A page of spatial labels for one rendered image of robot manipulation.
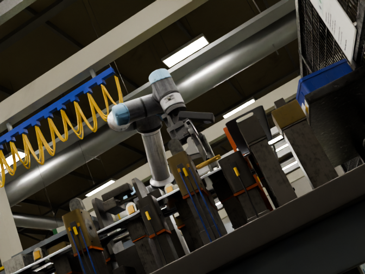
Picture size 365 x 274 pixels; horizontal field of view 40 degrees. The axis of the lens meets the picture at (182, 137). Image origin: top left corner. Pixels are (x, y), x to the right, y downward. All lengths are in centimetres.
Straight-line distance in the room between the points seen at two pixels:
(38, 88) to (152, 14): 136
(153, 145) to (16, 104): 325
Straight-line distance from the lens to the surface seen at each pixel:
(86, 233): 147
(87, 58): 503
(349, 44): 163
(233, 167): 136
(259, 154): 119
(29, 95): 529
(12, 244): 989
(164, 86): 171
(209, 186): 163
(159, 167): 230
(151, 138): 222
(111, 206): 186
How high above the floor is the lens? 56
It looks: 22 degrees up
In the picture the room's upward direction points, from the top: 25 degrees counter-clockwise
